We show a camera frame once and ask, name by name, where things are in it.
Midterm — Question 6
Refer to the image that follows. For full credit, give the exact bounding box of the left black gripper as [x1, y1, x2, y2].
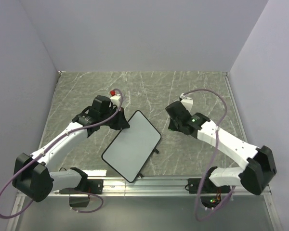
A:
[100, 106, 129, 130]

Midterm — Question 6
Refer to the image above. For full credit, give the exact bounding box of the small black-framed whiteboard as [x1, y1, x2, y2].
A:
[101, 110, 161, 183]

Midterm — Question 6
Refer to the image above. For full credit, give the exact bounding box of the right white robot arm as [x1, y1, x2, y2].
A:
[165, 101, 277, 195]

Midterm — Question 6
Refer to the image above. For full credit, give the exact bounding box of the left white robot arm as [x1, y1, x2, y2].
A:
[12, 94, 130, 202]

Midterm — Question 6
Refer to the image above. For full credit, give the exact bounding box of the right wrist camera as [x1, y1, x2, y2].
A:
[179, 93, 194, 112]

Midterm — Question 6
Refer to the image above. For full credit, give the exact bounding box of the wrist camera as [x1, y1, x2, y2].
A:
[179, 93, 194, 112]
[110, 90, 126, 107]

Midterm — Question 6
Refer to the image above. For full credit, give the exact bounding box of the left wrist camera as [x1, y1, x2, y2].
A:
[110, 90, 126, 107]

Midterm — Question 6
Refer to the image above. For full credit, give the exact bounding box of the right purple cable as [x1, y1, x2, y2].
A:
[180, 89, 236, 222]

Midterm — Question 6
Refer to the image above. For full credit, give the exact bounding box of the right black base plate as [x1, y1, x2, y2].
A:
[184, 178, 231, 194]

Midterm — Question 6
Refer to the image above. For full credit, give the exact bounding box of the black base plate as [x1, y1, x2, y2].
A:
[184, 178, 231, 194]
[59, 179, 104, 194]

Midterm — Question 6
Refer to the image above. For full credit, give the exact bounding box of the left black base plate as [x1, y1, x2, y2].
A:
[59, 179, 104, 194]

